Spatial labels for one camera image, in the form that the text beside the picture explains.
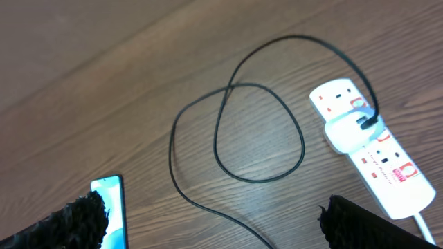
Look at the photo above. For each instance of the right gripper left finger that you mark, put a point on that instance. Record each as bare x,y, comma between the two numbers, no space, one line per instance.
81,224

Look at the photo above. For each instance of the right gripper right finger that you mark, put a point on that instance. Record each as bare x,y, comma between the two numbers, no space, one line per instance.
347,225

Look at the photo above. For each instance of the Samsung Galaxy smartphone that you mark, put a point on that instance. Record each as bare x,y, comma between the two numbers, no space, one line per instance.
111,189

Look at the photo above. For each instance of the white charger plug adapter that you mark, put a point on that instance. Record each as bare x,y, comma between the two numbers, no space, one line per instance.
349,132

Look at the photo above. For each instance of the white power strip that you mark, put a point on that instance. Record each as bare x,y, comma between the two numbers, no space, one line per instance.
390,174

